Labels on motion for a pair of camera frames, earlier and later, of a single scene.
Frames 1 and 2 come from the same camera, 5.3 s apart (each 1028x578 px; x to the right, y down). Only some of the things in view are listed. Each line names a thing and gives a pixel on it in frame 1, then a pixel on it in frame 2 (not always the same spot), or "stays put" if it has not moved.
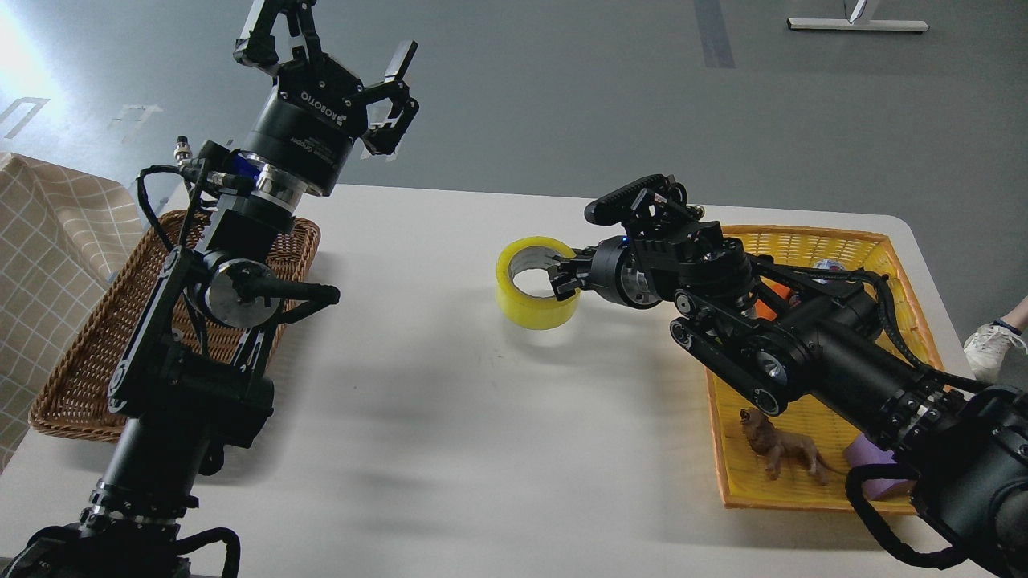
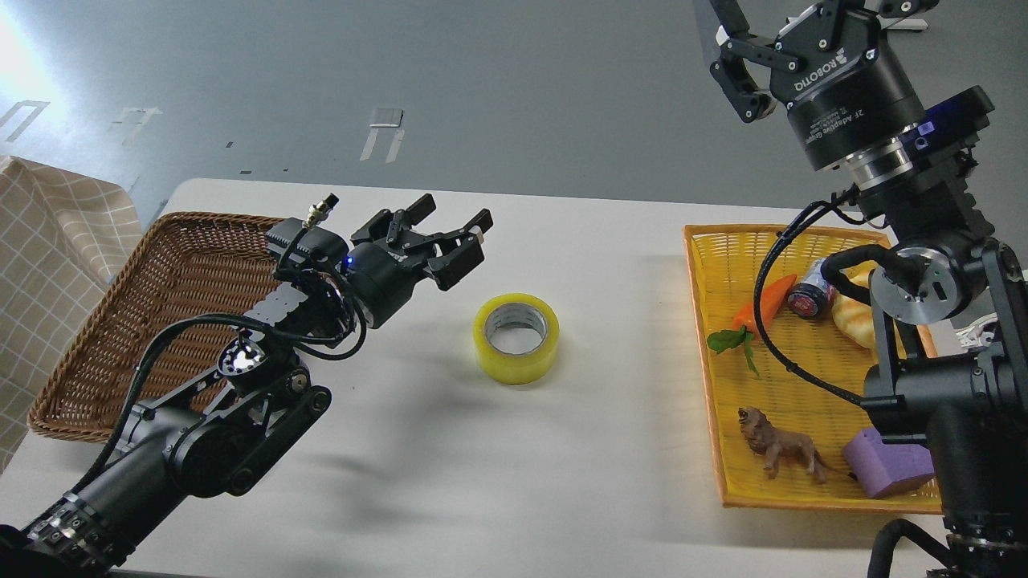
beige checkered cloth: (69, 234) stays put
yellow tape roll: (529, 311) to (516, 369)
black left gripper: (305, 125) to (382, 274)
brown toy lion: (780, 447) stays put
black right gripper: (612, 268) to (846, 86)
